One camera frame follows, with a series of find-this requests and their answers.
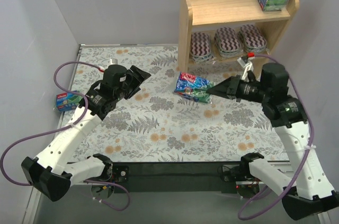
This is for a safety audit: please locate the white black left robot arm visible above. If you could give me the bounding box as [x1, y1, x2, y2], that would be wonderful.
[21, 65, 151, 202]

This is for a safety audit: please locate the aluminium frame rail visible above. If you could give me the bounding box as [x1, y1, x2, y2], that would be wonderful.
[21, 153, 338, 220]

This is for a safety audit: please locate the wooden two-tier shelf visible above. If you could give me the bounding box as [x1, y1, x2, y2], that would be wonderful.
[177, 0, 300, 72]

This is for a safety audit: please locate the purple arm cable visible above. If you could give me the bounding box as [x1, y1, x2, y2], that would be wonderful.
[0, 61, 131, 211]
[237, 53, 315, 221]

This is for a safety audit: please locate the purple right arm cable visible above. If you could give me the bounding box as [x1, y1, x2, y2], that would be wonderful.
[237, 53, 315, 221]

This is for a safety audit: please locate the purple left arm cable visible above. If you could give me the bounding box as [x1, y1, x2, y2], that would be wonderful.
[0, 61, 131, 211]

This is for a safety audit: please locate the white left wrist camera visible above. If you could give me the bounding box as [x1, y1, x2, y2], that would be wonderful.
[99, 58, 118, 72]

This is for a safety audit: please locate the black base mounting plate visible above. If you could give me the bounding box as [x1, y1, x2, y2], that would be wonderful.
[109, 162, 260, 198]

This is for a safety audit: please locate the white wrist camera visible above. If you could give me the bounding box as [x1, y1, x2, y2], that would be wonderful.
[99, 58, 118, 72]
[237, 52, 255, 82]

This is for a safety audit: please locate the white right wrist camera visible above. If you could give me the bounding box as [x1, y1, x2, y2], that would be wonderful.
[237, 52, 255, 82]

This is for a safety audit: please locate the purple wavy sponge pack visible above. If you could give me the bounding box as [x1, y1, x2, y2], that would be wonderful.
[214, 26, 243, 58]
[190, 32, 214, 63]
[238, 24, 267, 54]

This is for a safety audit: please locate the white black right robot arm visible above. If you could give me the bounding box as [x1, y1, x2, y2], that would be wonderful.
[207, 63, 338, 220]

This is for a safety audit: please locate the floral patterned table mat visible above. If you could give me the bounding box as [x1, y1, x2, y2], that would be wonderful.
[71, 46, 288, 162]

